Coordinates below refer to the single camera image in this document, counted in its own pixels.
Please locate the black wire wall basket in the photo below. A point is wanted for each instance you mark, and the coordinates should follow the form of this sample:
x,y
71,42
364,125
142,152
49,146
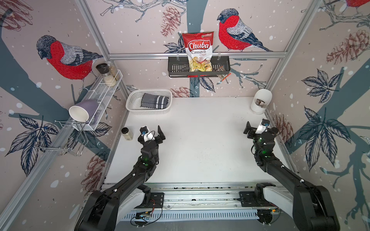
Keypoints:
x,y
182,67

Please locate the red Chuba chips bag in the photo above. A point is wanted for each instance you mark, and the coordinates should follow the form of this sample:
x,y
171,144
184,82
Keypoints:
x,y
199,49

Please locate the grey plaid pillowcase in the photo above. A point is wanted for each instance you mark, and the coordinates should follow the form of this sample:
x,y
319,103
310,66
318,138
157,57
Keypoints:
x,y
154,101

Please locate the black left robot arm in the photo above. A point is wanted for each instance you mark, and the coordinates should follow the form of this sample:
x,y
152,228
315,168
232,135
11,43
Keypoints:
x,y
102,209

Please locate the white plastic mesh basket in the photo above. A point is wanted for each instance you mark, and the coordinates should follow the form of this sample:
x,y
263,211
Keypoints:
x,y
133,103

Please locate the white cylindrical container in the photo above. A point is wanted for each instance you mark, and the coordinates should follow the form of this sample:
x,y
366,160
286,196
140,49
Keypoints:
x,y
261,101

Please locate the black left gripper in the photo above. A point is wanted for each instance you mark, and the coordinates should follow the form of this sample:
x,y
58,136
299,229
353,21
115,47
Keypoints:
x,y
157,139

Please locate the small white spice jar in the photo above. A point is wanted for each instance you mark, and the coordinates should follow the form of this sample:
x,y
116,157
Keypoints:
x,y
127,134

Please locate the white wire wall shelf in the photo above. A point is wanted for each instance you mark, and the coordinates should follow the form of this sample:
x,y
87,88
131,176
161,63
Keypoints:
x,y
102,93

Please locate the purple white cup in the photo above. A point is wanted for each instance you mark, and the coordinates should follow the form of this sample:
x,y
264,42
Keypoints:
x,y
84,110

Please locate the black lid spice jar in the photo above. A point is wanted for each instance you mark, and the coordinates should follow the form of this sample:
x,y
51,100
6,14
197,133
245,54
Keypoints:
x,y
108,78

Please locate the aluminium rail base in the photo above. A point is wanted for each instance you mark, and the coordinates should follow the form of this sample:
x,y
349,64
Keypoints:
x,y
200,203

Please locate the glass jar on shelf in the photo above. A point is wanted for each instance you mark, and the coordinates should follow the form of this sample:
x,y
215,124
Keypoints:
x,y
113,70

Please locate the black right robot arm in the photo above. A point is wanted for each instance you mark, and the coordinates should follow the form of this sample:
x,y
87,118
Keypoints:
x,y
310,206

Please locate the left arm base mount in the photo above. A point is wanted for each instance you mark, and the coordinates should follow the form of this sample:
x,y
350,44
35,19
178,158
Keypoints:
x,y
144,197

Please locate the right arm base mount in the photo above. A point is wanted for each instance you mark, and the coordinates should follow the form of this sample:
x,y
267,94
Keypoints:
x,y
255,198

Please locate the chrome wire cup holder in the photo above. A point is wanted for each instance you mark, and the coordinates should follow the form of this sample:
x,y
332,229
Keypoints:
x,y
70,139

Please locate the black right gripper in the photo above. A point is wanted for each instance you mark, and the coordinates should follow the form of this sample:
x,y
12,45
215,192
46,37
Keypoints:
x,y
247,128

